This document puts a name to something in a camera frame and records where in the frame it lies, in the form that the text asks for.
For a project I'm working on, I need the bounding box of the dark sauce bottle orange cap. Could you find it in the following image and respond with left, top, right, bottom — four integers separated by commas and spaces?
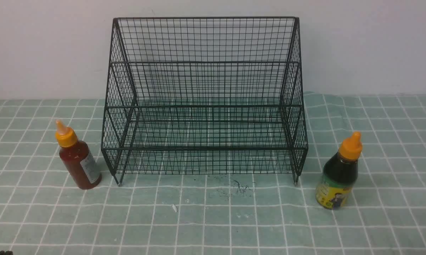
315, 132, 362, 210

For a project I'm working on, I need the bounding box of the red sauce bottle orange cap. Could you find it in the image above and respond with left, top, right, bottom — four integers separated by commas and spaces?
55, 120, 102, 190

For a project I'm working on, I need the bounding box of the green checkered tablecloth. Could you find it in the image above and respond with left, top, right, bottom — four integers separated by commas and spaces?
0, 93, 426, 255

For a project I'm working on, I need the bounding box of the black object at bottom edge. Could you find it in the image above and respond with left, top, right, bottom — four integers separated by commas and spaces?
0, 250, 13, 255

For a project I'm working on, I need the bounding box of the black wire rack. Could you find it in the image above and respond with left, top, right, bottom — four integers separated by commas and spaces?
101, 16, 308, 185

